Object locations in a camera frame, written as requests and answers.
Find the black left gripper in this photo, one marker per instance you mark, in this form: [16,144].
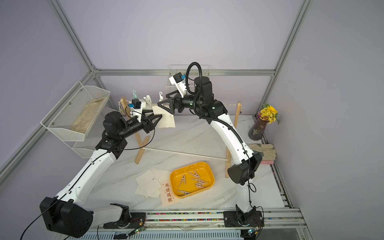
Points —
[148,126]

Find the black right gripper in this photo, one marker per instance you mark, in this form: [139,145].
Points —
[179,100]

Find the white hooked clothespin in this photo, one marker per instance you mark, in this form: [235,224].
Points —
[161,98]

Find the white plastic clothespin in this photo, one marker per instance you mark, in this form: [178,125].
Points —
[148,100]

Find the green plastic clothespin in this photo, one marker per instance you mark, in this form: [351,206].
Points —
[135,95]

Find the pink wooden clothespin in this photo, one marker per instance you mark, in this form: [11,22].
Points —
[183,180]

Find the grey plastic clothespin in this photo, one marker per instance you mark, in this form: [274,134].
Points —
[183,192]

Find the pink lettered postcard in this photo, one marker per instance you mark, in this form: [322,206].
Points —
[166,194]

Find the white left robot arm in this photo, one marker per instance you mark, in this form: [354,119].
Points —
[65,213]

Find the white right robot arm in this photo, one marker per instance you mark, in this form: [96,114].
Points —
[195,92]

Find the wooden clothesline rack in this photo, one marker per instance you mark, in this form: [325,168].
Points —
[193,137]

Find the beige cloth in shelf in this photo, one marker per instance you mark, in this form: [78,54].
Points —
[84,120]

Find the white mesh lower shelf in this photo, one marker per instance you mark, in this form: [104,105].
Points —
[86,148]

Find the white mesh shelf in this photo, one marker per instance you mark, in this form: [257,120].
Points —
[60,118]
[86,148]

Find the white mesh upper shelf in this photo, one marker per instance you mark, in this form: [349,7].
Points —
[60,118]

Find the yellow plastic tray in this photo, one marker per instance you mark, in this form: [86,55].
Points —
[191,179]

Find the dark purple vase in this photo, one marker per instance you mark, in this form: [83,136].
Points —
[257,131]

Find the beige work gloves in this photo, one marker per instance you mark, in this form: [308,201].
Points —
[268,151]

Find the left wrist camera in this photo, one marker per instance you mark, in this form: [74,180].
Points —
[135,104]

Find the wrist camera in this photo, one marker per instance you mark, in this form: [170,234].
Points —
[135,104]
[178,80]

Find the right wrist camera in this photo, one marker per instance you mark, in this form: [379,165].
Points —
[178,80]

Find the white wire wall basket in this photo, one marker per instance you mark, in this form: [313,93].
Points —
[193,74]

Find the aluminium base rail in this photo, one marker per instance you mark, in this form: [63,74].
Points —
[285,224]

